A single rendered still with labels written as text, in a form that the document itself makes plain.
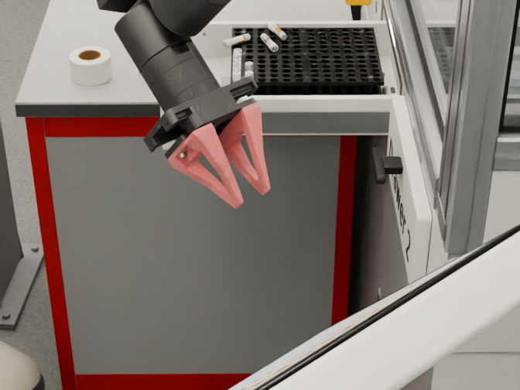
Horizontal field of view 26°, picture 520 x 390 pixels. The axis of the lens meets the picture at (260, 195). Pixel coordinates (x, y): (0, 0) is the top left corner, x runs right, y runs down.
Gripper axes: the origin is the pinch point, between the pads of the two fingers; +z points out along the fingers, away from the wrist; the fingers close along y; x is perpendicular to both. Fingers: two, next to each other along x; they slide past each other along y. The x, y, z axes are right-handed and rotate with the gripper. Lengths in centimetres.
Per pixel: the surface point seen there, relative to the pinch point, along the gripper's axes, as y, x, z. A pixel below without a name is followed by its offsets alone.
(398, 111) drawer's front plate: 45, 26, -5
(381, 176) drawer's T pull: 33.8, 23.2, 1.7
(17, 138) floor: 77, 200, -77
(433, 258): 27.8, 16.0, 13.9
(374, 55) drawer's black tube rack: 58, 39, -17
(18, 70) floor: 99, 222, -105
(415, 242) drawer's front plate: 28.8, 18.5, 11.1
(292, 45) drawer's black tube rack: 51, 45, -25
